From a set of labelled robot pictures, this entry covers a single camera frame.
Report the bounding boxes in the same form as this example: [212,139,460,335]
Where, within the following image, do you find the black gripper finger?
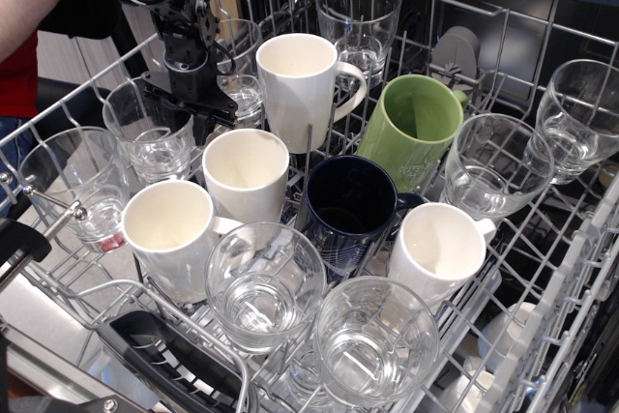
[150,96,184,131]
[193,111,217,146]

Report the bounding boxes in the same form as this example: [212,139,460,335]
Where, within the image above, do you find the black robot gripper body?
[141,32,238,124]

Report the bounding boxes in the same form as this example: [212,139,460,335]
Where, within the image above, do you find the clear drinking glass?
[103,78,195,186]

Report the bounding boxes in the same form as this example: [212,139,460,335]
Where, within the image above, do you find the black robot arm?
[119,0,238,146]

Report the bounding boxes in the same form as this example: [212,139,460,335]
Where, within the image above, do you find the tilted clear glass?
[216,18,263,129]

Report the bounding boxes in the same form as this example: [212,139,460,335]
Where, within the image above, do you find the clear glass far left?
[17,127,130,252]

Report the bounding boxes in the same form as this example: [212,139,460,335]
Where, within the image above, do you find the white mug front left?
[122,180,241,304]

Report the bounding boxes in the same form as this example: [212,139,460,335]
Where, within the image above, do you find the dark blue mug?
[295,155,425,281]

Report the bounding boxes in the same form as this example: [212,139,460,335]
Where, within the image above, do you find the clear glass front centre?
[205,221,327,354]

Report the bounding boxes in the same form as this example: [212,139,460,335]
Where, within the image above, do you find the clear glass back centre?
[315,0,402,88]

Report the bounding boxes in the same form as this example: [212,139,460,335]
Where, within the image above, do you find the black clamp with metal screw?
[1,185,87,291]

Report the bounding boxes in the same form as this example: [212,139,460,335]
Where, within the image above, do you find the green ceramic mug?
[357,74,468,192]

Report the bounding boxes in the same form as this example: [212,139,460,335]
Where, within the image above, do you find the white mug front right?
[387,202,496,311]

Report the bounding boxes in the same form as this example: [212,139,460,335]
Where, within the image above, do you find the clear glass front bottom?
[313,276,439,408]

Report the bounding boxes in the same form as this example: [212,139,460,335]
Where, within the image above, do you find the clear glass right middle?
[440,113,554,223]

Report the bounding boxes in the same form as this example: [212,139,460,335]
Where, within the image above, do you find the clear glass far right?
[536,59,618,185]

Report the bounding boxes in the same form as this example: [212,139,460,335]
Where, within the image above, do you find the white handleless cup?
[202,129,289,244]

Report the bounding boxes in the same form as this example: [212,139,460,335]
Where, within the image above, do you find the tall white mug with handle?
[255,33,368,154]

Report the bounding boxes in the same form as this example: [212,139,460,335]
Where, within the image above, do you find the grey wire dishwasher rack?
[1,0,618,412]

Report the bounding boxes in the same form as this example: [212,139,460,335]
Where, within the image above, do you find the black rack handle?
[97,310,246,412]

